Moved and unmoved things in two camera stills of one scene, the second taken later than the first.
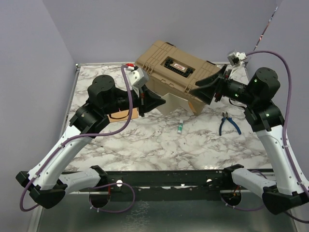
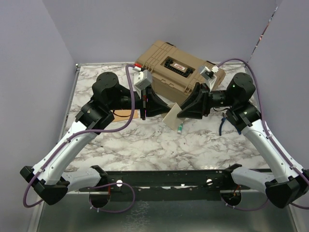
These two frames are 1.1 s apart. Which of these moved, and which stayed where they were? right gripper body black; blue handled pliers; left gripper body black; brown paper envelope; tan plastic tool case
Moved: right gripper body black
Stayed: blue handled pliers; brown paper envelope; tan plastic tool case; left gripper body black
